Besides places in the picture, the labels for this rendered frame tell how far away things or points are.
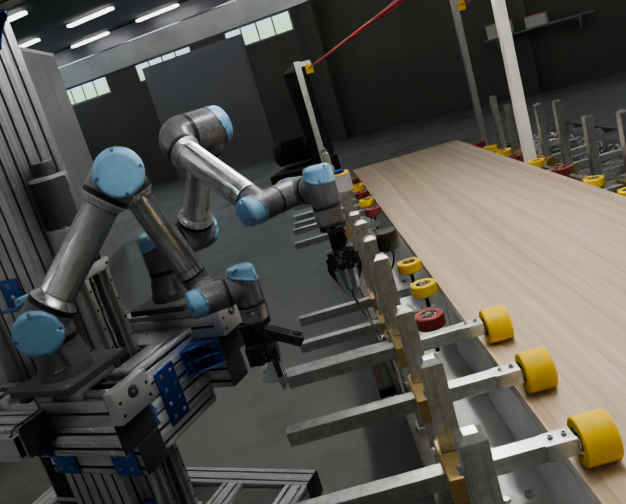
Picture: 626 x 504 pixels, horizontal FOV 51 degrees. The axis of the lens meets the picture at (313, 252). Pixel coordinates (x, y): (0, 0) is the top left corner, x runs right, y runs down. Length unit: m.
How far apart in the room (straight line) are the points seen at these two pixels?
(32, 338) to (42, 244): 0.45
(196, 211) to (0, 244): 0.58
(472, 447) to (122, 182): 1.06
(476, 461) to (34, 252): 1.49
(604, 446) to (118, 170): 1.14
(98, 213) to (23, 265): 0.48
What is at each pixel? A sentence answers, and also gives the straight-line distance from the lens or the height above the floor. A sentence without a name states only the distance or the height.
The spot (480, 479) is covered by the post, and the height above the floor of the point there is 1.09.
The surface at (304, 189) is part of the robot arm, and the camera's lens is 1.67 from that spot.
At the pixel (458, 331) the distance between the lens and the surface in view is 1.54.
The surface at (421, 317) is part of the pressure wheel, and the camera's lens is 1.79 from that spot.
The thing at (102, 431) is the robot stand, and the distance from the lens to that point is 1.82.
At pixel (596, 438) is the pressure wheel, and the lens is 1.11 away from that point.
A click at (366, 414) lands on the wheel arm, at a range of 1.30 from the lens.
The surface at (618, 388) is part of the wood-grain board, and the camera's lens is 1.35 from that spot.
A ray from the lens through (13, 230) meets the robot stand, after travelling 2.02.
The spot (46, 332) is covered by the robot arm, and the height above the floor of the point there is 1.20.
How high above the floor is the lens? 1.58
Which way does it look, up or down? 14 degrees down
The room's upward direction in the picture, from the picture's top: 17 degrees counter-clockwise
